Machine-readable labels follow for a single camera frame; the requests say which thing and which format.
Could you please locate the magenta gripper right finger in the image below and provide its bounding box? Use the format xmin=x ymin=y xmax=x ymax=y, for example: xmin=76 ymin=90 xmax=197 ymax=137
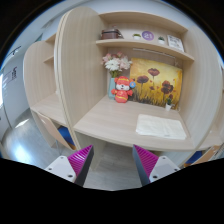
xmin=132 ymin=144 xmax=181 ymax=187

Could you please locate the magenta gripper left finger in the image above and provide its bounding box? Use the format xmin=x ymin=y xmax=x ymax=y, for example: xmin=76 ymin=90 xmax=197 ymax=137
xmin=44 ymin=144 xmax=95 ymax=187

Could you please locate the white folded towel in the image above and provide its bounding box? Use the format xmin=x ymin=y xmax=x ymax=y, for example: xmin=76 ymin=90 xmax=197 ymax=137
xmin=136 ymin=114 xmax=187 ymax=140

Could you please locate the wooden chair blue seat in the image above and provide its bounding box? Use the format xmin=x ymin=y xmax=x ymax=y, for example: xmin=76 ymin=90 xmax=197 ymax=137
xmin=38 ymin=113 xmax=75 ymax=149

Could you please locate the right wooden chair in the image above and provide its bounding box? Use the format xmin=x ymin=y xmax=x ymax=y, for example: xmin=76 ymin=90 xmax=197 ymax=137
xmin=183 ymin=143 xmax=224 ymax=168

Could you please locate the small potted plant on desk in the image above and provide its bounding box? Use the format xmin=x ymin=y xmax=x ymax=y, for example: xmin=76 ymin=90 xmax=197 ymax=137
xmin=165 ymin=94 xmax=173 ymax=111

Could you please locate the red plush doll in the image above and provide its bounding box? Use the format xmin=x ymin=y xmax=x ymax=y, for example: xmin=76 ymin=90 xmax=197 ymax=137
xmin=111 ymin=76 xmax=136 ymax=103

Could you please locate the poppy flower painting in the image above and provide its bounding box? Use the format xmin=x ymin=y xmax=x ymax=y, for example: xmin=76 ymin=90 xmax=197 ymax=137
xmin=130 ymin=58 xmax=182 ymax=110

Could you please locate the wooden desk cubicle with shelves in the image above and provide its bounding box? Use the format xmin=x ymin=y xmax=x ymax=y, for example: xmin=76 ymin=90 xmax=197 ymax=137
xmin=53 ymin=6 xmax=224 ymax=171

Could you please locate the flower bouquet in vase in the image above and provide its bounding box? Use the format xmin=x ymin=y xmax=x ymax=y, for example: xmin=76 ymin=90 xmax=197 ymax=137
xmin=102 ymin=52 xmax=132 ymax=103

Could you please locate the neighbouring wooden desk cubicle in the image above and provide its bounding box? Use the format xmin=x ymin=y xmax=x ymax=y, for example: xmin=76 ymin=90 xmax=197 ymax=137
xmin=23 ymin=34 xmax=66 ymax=147

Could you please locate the white framed sign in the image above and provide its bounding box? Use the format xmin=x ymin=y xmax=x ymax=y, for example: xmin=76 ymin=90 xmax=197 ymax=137
xmin=167 ymin=35 xmax=184 ymax=51

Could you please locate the small potted plant right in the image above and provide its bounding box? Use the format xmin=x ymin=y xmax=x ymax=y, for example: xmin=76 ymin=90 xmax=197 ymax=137
xmin=158 ymin=36 xmax=165 ymax=44

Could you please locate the small green plant white pot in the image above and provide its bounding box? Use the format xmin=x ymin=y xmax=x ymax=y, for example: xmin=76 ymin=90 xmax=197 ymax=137
xmin=132 ymin=33 xmax=141 ymax=40

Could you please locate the purple round clock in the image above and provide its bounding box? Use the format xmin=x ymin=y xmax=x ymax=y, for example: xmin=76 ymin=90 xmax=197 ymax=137
xmin=142 ymin=31 xmax=154 ymax=41

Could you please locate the brown box on shelf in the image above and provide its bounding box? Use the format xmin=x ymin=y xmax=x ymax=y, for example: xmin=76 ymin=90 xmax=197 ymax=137
xmin=101 ymin=29 xmax=123 ymax=40

